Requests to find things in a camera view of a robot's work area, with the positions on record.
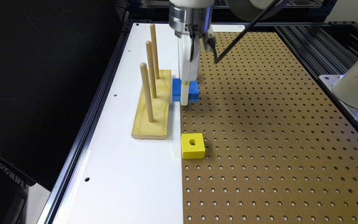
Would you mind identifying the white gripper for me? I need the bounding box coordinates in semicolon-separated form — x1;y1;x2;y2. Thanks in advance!
177;33;201;106

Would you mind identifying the blue block with hole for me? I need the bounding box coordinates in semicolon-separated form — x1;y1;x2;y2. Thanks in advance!
172;78;199;102

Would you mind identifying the yellow block with hole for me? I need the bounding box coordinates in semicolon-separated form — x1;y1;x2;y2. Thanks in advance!
181;133;205;159

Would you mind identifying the front wooden peg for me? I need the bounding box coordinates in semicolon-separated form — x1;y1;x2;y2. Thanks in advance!
140;62;154;123

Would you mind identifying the wooden peg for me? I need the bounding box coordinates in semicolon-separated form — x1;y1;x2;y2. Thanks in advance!
150;23;160;80
145;40;157;98
140;62;154;123

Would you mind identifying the middle wooden peg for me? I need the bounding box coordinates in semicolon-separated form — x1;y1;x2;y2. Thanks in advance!
145;40;157;98

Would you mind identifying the wooden peg base board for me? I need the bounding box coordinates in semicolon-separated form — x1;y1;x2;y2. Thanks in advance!
131;70;172;140

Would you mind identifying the rear wooden peg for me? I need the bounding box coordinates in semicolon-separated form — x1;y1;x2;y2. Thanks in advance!
150;23;160;80

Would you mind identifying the brown perforated pegboard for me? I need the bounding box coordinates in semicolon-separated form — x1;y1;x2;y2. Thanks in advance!
180;32;358;223

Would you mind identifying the black monitor panel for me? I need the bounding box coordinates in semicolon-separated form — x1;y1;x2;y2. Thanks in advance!
0;0;121;190

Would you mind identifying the black cable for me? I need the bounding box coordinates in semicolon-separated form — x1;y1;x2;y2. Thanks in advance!
213;0;287;65

